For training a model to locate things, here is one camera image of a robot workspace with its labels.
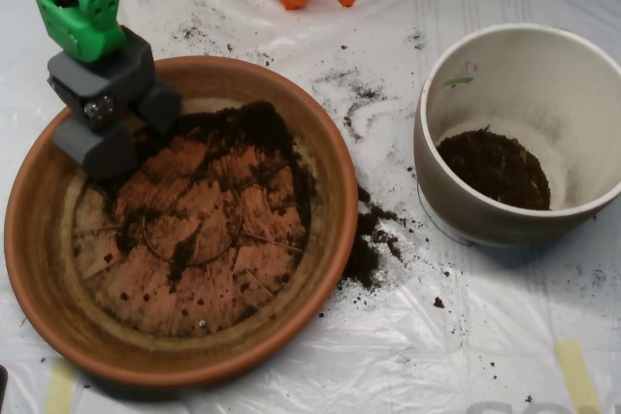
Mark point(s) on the white plastic cover sheet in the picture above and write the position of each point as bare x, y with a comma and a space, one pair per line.
436, 360

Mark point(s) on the white ceramic pot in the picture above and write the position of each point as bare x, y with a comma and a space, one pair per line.
451, 205

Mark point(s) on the spilled dark soil pile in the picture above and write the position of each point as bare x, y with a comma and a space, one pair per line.
369, 249

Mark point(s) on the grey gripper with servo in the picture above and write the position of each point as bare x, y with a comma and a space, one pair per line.
99, 79

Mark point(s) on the dark object at edge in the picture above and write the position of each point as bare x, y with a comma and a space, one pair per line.
3, 385

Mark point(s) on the terracotta plant saucer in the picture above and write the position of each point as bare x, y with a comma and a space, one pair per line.
48, 239

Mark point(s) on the green label sticker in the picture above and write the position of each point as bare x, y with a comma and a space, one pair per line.
458, 79

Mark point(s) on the beige masking tape strip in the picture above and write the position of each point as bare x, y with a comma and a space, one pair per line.
577, 375
60, 390

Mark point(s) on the small dark maroon fragment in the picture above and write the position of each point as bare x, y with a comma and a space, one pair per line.
439, 302

